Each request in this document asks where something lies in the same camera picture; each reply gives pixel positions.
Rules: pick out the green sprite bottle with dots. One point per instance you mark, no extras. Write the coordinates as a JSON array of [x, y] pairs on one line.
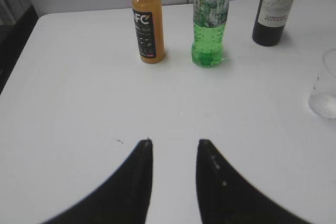
[[209, 22]]

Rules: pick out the orange juice bottle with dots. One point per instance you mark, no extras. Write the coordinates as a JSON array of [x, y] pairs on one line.
[[148, 22]]

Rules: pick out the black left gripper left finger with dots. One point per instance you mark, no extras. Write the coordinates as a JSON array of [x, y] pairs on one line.
[[123, 198]]

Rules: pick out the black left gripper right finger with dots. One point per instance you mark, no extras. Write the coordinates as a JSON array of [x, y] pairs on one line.
[[224, 196]]

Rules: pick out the dark red wine bottle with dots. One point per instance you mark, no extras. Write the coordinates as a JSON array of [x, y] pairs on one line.
[[270, 21]]

